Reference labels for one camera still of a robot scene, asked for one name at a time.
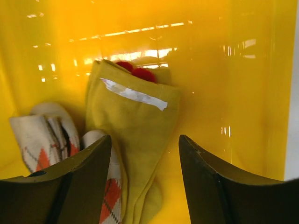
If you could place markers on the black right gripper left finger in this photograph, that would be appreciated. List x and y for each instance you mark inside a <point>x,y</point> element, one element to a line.
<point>69,192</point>

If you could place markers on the mustard sock with reindeer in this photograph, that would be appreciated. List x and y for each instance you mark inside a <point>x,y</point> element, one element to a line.
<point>159,76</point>

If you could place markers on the argyle beige sock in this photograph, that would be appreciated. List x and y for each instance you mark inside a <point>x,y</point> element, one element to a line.
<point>48,135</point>

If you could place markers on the mustard yellow sock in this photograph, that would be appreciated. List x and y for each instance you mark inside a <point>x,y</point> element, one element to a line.
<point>140,117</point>

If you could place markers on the yellow plastic bin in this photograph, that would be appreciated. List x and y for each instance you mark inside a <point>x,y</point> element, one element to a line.
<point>232,60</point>

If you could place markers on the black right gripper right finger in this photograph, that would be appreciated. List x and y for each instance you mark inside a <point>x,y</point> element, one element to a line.
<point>218,192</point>

